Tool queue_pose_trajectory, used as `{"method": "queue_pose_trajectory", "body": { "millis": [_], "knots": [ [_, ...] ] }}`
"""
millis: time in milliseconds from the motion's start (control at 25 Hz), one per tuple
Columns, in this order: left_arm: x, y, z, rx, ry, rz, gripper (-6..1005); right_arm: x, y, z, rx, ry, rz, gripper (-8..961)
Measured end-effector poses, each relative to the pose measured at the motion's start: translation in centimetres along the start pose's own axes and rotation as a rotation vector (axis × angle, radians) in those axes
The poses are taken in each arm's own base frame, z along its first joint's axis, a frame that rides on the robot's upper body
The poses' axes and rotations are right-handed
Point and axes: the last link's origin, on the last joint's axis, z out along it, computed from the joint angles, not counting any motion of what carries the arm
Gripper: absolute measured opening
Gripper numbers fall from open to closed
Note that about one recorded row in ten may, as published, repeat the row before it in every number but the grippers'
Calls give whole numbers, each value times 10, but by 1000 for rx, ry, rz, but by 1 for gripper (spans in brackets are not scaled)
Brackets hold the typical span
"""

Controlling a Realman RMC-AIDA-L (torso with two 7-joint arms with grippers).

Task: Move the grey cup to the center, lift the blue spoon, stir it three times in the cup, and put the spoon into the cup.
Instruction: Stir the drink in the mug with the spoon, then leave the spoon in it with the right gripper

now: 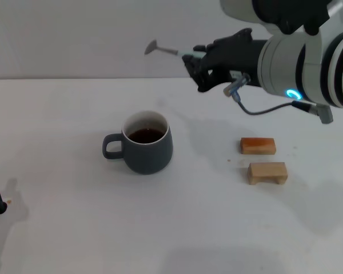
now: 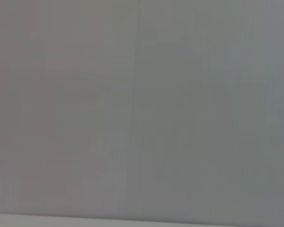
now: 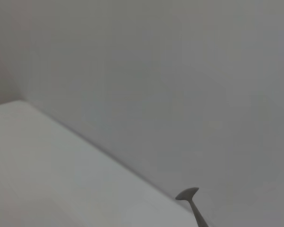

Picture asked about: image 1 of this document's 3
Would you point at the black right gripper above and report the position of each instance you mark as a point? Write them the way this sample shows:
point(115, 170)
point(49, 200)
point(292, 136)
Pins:
point(240, 60)

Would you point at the dark grey ceramic mug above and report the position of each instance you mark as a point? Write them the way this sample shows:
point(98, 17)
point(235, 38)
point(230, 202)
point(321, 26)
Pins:
point(148, 160)

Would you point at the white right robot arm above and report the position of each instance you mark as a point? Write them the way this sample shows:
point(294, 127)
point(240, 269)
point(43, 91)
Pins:
point(283, 65)

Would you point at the stained wooden block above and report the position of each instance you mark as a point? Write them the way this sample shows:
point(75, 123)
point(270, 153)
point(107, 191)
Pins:
point(257, 146)

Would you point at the dark brown coffee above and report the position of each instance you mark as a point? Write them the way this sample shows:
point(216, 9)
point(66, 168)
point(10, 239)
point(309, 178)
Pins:
point(145, 136)

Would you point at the notched light wooden block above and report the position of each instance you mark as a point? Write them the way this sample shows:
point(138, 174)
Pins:
point(267, 171)

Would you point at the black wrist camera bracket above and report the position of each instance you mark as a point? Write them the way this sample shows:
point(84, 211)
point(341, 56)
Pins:
point(291, 14)

